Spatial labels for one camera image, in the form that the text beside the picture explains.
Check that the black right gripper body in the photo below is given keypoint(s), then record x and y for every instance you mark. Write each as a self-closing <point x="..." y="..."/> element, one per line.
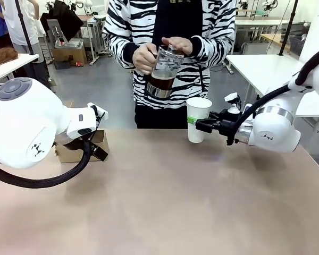
<point x="230" y="123"/>

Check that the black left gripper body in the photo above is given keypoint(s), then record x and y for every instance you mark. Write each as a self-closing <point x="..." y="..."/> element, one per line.
<point x="71" y="144"/>

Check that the brown cardboard cup carrier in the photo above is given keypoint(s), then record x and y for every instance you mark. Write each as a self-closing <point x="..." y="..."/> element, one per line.
<point x="69" y="156"/>

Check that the white paper cup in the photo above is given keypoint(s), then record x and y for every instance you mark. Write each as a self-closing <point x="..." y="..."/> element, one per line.
<point x="198" y="109"/>

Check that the glass french press with coffee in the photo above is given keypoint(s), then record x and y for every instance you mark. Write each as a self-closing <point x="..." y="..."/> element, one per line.
<point x="159" y="85"/>

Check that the person's right forearm zebra sleeve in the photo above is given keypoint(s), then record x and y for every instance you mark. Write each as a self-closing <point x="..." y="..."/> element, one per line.
<point x="119" y="45"/>

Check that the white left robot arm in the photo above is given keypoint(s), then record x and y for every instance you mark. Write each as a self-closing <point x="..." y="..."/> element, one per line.
<point x="24" y="127"/>

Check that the person's left forearm zebra sleeve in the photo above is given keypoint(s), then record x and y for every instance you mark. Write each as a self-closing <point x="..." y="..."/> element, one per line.
<point x="215" y="45"/>

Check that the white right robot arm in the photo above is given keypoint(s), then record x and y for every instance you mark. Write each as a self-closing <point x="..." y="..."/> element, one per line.
<point x="276" y="130"/>

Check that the person's left hand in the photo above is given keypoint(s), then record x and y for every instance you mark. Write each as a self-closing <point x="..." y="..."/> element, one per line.
<point x="182" y="43"/>

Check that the person's right hand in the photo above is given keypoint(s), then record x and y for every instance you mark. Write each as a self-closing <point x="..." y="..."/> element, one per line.
<point x="143" y="59"/>

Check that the person's torso zebra hoodie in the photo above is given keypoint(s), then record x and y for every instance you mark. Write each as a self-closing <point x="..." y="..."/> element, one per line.
<point x="191" y="77"/>

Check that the large white table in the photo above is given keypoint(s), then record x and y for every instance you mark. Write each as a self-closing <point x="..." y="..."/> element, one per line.
<point x="260" y="71"/>

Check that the small red object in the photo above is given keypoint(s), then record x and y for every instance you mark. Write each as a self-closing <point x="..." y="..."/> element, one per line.
<point x="80" y="64"/>

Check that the brown cardboard box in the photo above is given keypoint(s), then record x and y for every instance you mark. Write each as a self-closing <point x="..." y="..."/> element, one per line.
<point x="70" y="51"/>

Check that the white side table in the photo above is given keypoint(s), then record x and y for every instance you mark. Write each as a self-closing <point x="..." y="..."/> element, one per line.
<point x="13" y="66"/>

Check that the white background workbench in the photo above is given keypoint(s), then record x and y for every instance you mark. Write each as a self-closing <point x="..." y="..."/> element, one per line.
<point x="258" y="22"/>

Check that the black tripod pole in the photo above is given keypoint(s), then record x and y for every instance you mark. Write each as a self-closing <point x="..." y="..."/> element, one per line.
<point x="25" y="29"/>
<point x="288" y="29"/>

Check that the brown furry cloth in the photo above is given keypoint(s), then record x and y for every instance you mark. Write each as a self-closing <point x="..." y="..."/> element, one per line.
<point x="1" y="57"/>

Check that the black cloth on chair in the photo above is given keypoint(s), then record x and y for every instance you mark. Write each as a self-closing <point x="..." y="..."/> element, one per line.
<point x="65" y="18"/>

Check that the bystander in white shirt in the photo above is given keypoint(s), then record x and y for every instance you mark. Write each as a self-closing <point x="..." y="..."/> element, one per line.
<point x="14" y="24"/>

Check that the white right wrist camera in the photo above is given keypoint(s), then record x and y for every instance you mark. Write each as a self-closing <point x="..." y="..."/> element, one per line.
<point x="232" y="98"/>

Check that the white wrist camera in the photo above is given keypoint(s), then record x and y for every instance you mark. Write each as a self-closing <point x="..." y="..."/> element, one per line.
<point x="101" y="112"/>
<point x="232" y="98"/>

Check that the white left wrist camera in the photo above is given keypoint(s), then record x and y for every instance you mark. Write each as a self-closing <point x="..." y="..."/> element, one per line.
<point x="101" y="112"/>

